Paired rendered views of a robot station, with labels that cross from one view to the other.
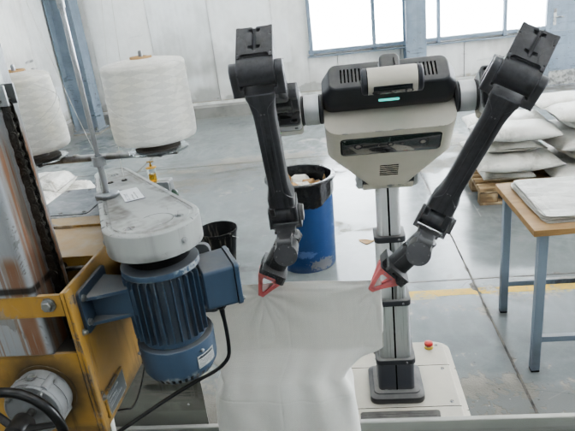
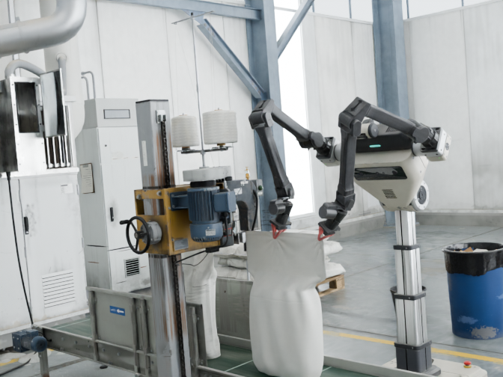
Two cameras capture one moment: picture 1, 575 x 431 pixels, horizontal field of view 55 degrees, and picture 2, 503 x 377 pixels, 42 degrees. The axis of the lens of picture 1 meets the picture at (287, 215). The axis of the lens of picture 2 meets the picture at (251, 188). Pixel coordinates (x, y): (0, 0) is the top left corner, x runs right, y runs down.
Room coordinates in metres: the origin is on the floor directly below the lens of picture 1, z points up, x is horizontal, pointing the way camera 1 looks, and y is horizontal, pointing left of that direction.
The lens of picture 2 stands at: (-1.36, -1.78, 1.47)
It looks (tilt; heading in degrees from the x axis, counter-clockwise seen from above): 3 degrees down; 37
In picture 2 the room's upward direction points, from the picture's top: 4 degrees counter-clockwise
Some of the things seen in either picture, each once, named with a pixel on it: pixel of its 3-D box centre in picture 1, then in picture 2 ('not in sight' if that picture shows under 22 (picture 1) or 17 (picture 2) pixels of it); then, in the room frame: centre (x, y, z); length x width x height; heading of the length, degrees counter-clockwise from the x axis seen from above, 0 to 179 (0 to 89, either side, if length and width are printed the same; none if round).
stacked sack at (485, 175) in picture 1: (500, 165); not in sight; (4.56, -1.90, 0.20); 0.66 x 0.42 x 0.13; 170
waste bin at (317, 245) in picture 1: (304, 219); (477, 289); (3.55, -0.11, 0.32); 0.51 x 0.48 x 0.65; 173
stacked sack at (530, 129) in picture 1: (513, 130); not in sight; (4.35, -1.91, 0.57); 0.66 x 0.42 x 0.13; 76
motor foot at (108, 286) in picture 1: (116, 297); (186, 200); (0.93, 0.34, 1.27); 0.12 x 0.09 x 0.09; 173
